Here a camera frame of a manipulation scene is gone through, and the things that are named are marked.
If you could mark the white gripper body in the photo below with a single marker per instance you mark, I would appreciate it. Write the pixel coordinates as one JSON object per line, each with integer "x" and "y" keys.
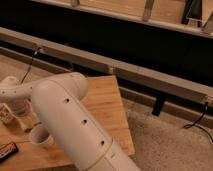
{"x": 20, "y": 108}

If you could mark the white sponge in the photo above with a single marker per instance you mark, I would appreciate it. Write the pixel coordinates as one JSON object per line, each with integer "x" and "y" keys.
{"x": 27, "y": 122}

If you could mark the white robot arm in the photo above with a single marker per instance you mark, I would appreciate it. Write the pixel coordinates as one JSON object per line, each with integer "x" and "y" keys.
{"x": 57, "y": 102}

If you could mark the white paper cup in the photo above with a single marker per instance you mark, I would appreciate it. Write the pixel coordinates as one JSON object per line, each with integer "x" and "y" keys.
{"x": 39, "y": 136}

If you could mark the dark snack bar wrapper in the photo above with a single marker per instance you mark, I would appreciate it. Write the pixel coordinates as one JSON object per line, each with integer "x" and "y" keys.
{"x": 7, "y": 151}

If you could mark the wooden board table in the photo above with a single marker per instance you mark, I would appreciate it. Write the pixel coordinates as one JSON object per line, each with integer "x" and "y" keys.
{"x": 103, "y": 101}

